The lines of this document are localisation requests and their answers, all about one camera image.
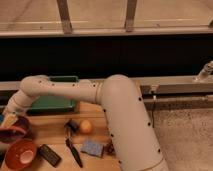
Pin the blue sponge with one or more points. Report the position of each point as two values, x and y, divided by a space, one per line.
92 148

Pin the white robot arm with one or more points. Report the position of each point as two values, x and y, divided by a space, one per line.
135 142

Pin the black rectangular remote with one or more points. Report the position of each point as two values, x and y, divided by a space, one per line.
49 155

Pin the purple bowl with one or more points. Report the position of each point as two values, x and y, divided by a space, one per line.
15 132

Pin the small black red object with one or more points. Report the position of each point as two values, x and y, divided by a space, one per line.
72 125

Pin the orange bowl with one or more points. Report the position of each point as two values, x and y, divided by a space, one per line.
20 154

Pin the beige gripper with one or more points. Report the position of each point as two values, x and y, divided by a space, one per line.
9 120

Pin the green plastic tray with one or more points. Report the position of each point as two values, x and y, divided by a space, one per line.
51 104

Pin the orange round fruit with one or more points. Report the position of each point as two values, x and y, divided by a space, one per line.
85 127

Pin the dark grape bunch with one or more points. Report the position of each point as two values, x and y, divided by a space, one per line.
109 148

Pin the black handled knife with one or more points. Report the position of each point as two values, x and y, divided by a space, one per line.
72 149

